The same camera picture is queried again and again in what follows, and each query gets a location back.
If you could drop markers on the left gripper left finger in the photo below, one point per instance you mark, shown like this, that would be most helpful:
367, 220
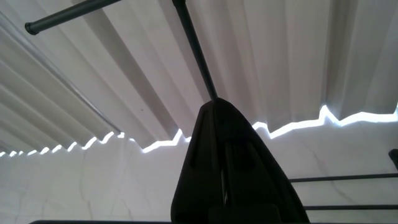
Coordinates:
199, 186

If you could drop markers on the black garment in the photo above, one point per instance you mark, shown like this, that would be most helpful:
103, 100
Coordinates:
295, 214

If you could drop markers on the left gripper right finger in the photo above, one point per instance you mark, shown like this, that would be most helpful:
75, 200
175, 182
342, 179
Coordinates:
248, 193

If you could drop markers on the black clothes rack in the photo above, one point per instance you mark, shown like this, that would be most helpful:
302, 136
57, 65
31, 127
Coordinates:
196, 49

